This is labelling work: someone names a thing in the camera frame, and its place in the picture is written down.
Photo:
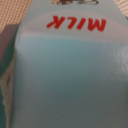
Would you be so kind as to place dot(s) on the grey teal gripper finger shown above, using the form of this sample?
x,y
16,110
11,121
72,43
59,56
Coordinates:
x,y
7,68

